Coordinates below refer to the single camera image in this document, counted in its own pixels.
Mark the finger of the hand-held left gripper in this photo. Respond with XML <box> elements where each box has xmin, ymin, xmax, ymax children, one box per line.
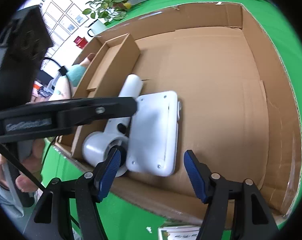
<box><xmin>51</xmin><ymin>97</ymin><xmax>138</xmax><ymax>128</ymax></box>

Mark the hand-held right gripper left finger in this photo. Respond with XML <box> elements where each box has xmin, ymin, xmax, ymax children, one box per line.
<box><xmin>23</xmin><ymin>148</ymin><xmax>122</xmax><ymax>240</ymax></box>

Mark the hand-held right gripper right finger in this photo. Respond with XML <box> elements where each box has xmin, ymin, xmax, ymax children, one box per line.
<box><xmin>183</xmin><ymin>150</ymin><xmax>279</xmax><ymax>240</ymax></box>

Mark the white handheld appliance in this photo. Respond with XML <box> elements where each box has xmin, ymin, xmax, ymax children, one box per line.
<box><xmin>81</xmin><ymin>74</ymin><xmax>144</xmax><ymax>178</ymax></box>

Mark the long narrow cardboard box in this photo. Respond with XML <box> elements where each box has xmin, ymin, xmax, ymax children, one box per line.
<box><xmin>71</xmin><ymin>33</ymin><xmax>141</xmax><ymax>157</ymax></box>

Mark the white rectangular plastic device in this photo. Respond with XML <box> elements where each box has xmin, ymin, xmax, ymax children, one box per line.
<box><xmin>126</xmin><ymin>91</ymin><xmax>183</xmax><ymax>177</ymax></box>

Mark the large cardboard box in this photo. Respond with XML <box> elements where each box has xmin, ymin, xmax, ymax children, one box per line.
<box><xmin>54</xmin><ymin>2</ymin><xmax>302</xmax><ymax>227</ymax></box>

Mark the person's left hand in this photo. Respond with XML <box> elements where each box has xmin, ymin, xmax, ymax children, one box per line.
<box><xmin>0</xmin><ymin>139</ymin><xmax>45</xmax><ymax>193</ymax></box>

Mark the green bordered certificate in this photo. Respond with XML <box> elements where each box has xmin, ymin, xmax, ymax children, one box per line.
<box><xmin>158</xmin><ymin>226</ymin><xmax>203</xmax><ymax>240</ymax></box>

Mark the group of framed documents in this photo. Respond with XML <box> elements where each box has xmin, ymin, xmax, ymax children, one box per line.
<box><xmin>37</xmin><ymin>0</ymin><xmax>90</xmax><ymax>55</ymax></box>

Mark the red cup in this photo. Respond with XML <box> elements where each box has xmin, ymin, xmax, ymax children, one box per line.
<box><xmin>74</xmin><ymin>36</ymin><xmax>88</xmax><ymax>49</ymax></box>

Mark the white mug with black handle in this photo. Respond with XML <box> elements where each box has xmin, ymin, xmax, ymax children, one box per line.
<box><xmin>87</xmin><ymin>17</ymin><xmax>104</xmax><ymax>39</ymax></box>

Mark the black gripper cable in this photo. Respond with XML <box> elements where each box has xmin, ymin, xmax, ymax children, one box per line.
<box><xmin>0</xmin><ymin>136</ymin><xmax>46</xmax><ymax>192</ymax></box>

